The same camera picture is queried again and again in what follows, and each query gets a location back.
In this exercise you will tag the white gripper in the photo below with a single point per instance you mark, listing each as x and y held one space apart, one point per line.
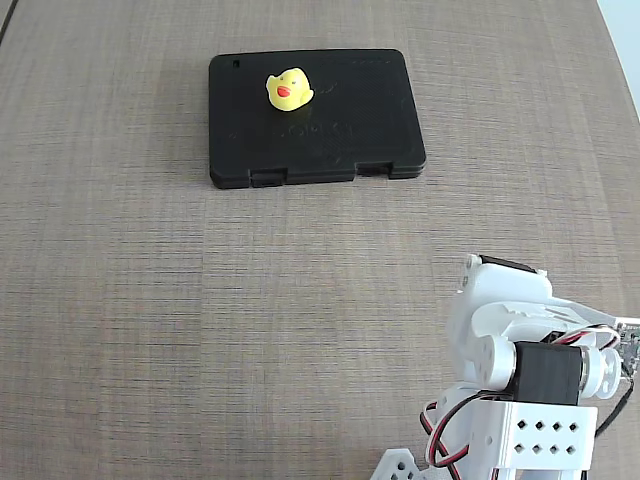
492 281

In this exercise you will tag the yellow rubber duck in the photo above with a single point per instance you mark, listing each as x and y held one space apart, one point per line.
290 90

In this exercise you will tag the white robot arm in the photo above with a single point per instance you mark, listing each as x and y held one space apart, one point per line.
550 440

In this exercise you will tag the black flat plastic case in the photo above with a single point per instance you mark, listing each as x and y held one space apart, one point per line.
350 125

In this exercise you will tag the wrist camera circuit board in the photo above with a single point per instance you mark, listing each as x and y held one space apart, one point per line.
631 345

